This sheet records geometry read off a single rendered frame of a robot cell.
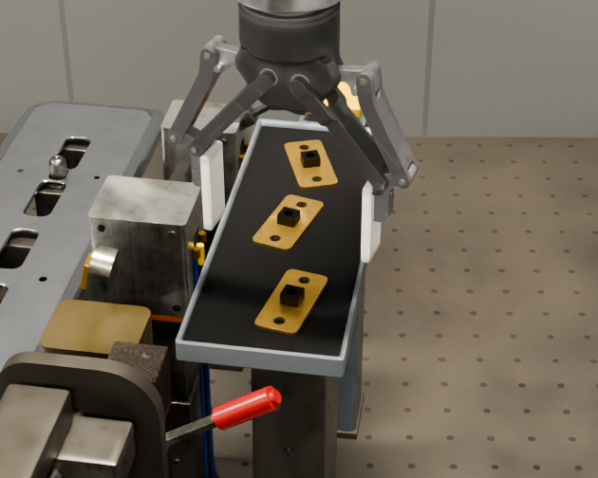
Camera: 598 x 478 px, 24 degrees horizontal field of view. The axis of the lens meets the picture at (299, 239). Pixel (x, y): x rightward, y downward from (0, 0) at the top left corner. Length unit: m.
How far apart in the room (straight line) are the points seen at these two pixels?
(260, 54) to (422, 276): 1.01
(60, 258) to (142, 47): 1.61
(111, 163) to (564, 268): 0.71
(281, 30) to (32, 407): 0.33
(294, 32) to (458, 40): 2.08
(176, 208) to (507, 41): 1.78
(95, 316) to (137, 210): 0.14
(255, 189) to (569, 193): 0.96
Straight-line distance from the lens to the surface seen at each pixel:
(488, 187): 2.19
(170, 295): 1.41
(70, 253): 1.52
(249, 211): 1.28
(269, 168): 1.35
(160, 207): 1.39
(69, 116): 1.78
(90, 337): 1.28
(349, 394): 1.67
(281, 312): 1.16
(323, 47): 1.01
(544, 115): 3.18
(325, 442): 1.36
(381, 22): 3.04
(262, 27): 1.00
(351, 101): 1.46
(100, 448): 1.05
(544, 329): 1.91
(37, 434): 1.02
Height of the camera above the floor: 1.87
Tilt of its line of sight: 35 degrees down
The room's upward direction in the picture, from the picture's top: straight up
